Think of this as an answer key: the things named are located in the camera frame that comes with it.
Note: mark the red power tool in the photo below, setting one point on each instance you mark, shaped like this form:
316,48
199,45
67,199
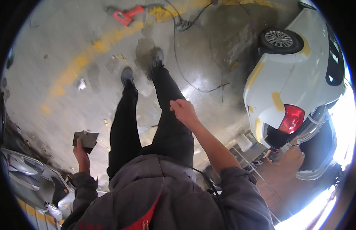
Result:
126,15

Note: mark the person's right fingers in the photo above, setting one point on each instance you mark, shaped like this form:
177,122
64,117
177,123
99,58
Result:
175,107

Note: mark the person's legs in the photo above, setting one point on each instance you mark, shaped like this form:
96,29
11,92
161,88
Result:
160,126

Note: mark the silver car body parts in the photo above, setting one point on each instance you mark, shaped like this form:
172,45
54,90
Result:
36,184

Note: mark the person's left hand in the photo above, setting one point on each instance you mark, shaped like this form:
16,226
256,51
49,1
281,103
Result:
81,156

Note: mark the person's right hand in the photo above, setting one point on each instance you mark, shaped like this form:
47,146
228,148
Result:
183,110

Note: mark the white paper scrap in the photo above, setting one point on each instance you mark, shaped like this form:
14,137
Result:
82,84

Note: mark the dark sandpaper sheets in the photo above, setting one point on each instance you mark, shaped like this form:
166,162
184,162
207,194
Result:
86,140

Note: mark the cluttered work cart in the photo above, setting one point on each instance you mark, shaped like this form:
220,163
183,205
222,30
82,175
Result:
247,152

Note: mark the person's body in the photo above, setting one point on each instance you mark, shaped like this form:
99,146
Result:
166,198

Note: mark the white car with masking tape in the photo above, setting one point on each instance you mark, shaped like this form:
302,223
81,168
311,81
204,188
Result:
296,83

